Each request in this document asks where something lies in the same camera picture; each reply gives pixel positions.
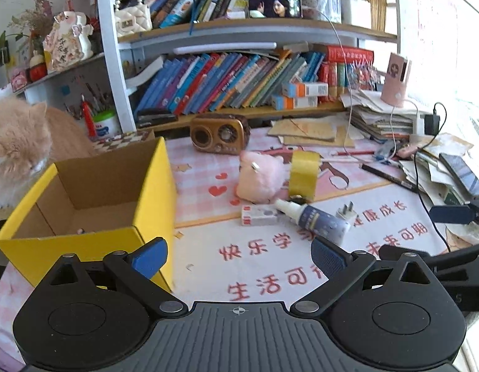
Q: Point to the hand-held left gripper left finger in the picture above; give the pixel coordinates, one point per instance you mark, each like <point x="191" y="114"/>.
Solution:
<point x="150" y="257"/>

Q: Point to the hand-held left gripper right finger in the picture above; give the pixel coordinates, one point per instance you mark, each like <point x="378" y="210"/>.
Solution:
<point x="326" y="257"/>

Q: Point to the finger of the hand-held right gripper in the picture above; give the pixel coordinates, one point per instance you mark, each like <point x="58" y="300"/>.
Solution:
<point x="450" y="215"/>
<point x="390" y="251"/>

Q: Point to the white bottle with blue label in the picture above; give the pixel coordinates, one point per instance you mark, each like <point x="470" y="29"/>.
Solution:
<point x="320" y="223"/>

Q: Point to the white plug adapter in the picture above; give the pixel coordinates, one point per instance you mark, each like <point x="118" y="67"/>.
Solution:
<point x="347" y="213"/>

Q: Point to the yellow cardboard box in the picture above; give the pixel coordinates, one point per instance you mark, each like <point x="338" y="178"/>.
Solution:
<point x="88" y="252"/>

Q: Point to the small white red box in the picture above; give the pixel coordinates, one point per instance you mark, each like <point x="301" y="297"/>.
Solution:
<point x="258" y="215"/>

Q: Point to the pile of loose papers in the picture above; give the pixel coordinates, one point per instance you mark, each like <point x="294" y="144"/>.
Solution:
<point x="433" y="186"/>

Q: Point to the black pen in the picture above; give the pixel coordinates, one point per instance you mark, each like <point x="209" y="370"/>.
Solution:
<point x="390" y="178"/>

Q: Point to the small pink case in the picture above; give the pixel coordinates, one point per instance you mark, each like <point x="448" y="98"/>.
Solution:
<point x="408" y="150"/>

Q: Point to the yellow tape roll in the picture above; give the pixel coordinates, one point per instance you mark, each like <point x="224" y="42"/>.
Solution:
<point x="301" y="180"/>

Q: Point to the blue grey clip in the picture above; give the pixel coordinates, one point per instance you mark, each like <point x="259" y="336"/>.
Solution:
<point x="384" y="151"/>

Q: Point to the black charger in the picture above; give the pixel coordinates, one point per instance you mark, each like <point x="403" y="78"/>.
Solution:
<point x="432" y="124"/>

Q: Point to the white charger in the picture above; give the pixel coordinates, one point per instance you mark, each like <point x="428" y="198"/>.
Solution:
<point x="418" y="126"/>

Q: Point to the red pencil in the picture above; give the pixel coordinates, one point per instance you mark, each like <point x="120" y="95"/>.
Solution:
<point x="351" y="153"/>

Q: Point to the pink plush toy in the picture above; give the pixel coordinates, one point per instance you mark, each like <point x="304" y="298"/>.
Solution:
<point x="258" y="176"/>

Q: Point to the stack of notebooks and papers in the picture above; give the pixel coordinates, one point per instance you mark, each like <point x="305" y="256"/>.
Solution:
<point x="379" y="118"/>

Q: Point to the checkered cardboard lid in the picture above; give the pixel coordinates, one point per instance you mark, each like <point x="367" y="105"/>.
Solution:
<point x="123" y="139"/>

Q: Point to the brown paper envelopes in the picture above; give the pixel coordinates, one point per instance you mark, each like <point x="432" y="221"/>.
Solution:
<point x="309" y="131"/>

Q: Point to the black stapler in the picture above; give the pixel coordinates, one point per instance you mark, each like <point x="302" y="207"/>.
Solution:
<point x="156" y="118"/>

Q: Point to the green lid jar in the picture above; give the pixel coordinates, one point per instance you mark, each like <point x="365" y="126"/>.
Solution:
<point x="106" y="124"/>

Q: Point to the brown retro radio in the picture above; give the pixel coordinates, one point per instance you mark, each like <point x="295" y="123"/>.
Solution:
<point x="220" y="133"/>

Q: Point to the pink desk device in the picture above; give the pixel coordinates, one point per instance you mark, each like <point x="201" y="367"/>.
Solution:
<point x="394" y="81"/>

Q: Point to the red marker pen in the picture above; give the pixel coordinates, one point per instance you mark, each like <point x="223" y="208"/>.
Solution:
<point x="89" y="118"/>

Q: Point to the orange fluffy cat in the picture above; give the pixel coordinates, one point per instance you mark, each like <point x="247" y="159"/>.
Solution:
<point x="18" y="143"/>

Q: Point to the thick red dictionary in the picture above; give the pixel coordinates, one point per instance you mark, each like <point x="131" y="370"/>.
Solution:
<point x="349" y="54"/>

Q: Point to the row of blue books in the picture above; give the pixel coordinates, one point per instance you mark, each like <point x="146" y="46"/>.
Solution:
<point x="224" y="81"/>

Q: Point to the white bookshelf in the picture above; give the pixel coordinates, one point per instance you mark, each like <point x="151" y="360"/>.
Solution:
<point x="107" y="46"/>

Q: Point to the small pink box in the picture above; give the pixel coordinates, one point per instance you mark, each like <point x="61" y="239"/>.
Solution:
<point x="20" y="81"/>

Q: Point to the red apple ornament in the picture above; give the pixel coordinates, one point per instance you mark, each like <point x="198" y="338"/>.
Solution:
<point x="38" y="69"/>

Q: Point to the white light bar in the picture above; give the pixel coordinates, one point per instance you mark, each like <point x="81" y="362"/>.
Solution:
<point x="224" y="49"/>

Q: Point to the white pen holder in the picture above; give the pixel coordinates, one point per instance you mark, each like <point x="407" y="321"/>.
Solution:
<point x="355" y="13"/>

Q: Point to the stack of yellow books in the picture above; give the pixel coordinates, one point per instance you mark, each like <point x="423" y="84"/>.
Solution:
<point x="375" y="0"/>

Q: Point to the pink white ceramic figurine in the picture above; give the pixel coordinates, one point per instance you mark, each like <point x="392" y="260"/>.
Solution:
<point x="67" y="42"/>

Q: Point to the white quilted handbag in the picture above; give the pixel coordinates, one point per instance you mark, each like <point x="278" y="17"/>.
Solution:
<point x="132" y="17"/>

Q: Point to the clear plastic organizer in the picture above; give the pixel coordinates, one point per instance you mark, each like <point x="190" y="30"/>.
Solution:
<point x="322" y="7"/>

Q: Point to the phone with lit screen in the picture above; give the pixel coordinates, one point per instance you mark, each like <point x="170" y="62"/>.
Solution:
<point x="276" y="7"/>

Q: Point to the dried flower bunch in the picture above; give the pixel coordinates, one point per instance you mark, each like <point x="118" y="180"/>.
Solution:
<point x="36" y="15"/>

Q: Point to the pink alphabet wall poster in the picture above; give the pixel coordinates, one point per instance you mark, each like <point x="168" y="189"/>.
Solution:
<point x="437" y="38"/>

